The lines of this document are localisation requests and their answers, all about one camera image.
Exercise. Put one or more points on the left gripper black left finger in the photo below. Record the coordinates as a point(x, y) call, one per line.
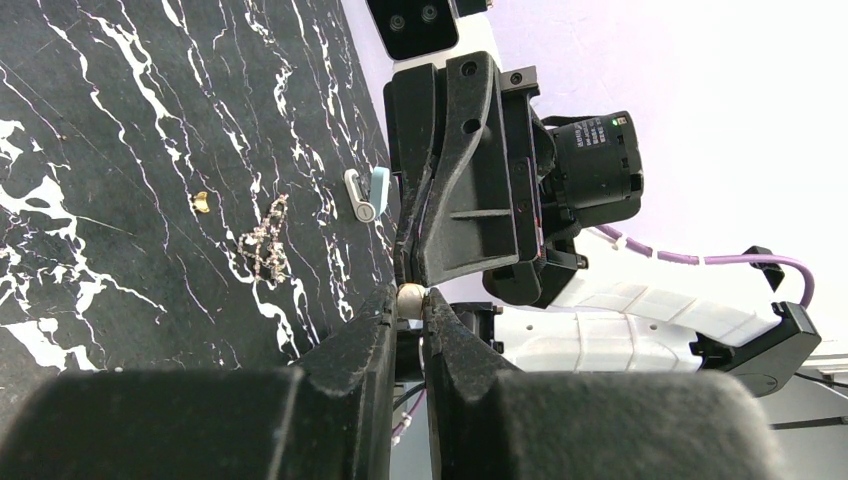
point(326, 416)

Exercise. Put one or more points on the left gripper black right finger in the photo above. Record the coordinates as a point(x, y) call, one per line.
point(491, 420)

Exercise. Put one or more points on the small blue grey object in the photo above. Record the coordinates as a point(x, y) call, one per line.
point(370, 205)

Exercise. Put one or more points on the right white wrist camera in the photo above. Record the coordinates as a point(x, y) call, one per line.
point(433, 30)

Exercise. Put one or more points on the small pearl gold earring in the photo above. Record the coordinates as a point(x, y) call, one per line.
point(409, 301)

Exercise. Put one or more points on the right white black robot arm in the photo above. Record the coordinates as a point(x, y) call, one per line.
point(628, 306)

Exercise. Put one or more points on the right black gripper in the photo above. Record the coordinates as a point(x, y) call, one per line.
point(483, 208)

